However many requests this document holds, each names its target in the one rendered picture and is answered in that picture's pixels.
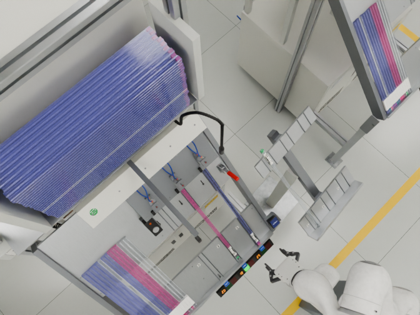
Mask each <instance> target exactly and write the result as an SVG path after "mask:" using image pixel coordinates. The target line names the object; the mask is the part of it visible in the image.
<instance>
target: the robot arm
mask: <svg viewBox="0 0 420 315"><path fill-rule="evenodd" d="M279 250H280V251H281V252H282V253H283V254H284V255H285V256H286V257H287V258H286V259H285V260H284V261H283V262H282V263H281V264H280V265H279V266H278V267H277V268H276V269H271V268H270V267H269V266H268V265H267V264H266V263H264V265H265V266H266V267H265V268H266V269H267V270H268V271H269V279H270V282H271V283H276V282H278V281H282V282H283V283H284V284H286V285H287V286H289V287H290V288H293V289H294V292H295V293H296V294H297V296H298V297H300V298H301V299H302V300H304V301H306V302H309V303H311V304H312V305H313V306H314V307H315V308H316V309H317V310H318V311H320V312H321V313H322V314H323V315H419V299H418V297H417V296H416V295H415V294H414V293H413V292H412V291H410V290H408V289H406V288H403V287H399V286H392V282H391V278H390V276H389V274H388V272H387V271H386V270H385V269H384V268H383V267H382V266H381V265H379V264H377V263H375V262H372V261H358V262H356V263H355V264H353V265H352V267H351V269H350V270H349V273H348V276H347V280H346V285H345V288H344V292H343V294H342V295H341V297H340V298H339V300H338V301H337V297H336V295H335V293H334V291H333V288H334V286H335V285H336V284H337V283H338V281H339V280H340V275H339V273H338V271H337V270H336V269H335V268H334V267H332V266H331V265H329V264H320V265H319V266H317V267H316V268H315V269H314V270H308V269H304V268H303V267H302V266H301V265H300V264H299V263H298V261H299V257H300V253H299V252H294V251H292V252H289V251H286V250H284V249H281V248H279ZM292 256H296V257H295V259H294V258H293V257H292ZM273 275H275V276H277V277H276V278H273Z"/></svg>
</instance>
